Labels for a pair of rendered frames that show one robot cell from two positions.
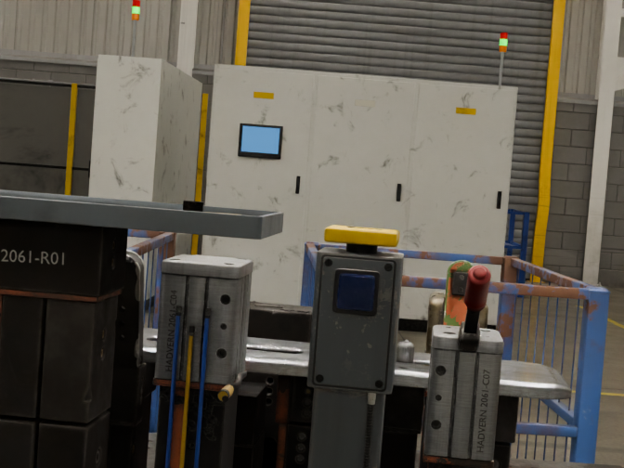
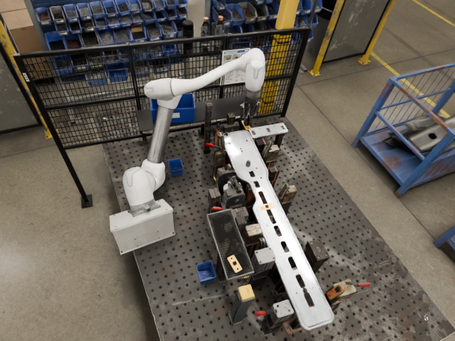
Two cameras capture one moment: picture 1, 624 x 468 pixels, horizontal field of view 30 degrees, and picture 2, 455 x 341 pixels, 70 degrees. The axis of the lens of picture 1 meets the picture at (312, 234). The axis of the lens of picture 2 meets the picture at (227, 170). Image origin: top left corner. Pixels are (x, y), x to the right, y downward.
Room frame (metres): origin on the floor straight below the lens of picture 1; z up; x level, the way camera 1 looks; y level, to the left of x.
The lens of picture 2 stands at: (0.58, -0.40, 2.68)
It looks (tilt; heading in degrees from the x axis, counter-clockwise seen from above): 52 degrees down; 61
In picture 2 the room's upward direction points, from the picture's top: 8 degrees clockwise
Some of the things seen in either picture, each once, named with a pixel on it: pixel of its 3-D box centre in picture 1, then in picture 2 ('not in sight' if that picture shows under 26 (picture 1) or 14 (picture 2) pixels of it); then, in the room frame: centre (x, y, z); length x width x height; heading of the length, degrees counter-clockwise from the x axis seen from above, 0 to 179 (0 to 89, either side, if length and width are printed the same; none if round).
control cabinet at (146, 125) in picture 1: (148, 158); not in sight; (10.34, 1.50, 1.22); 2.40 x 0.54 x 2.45; 178
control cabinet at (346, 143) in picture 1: (357, 173); not in sight; (9.46, -0.33, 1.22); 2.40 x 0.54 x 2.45; 92
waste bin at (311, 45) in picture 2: not in sight; (327, 28); (3.91, 3.11, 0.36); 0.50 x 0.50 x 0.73
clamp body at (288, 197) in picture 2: not in sight; (284, 203); (1.53, 0.46, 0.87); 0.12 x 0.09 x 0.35; 174
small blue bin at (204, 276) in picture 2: not in sight; (206, 273); (0.90, 0.25, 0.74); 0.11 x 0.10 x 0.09; 84
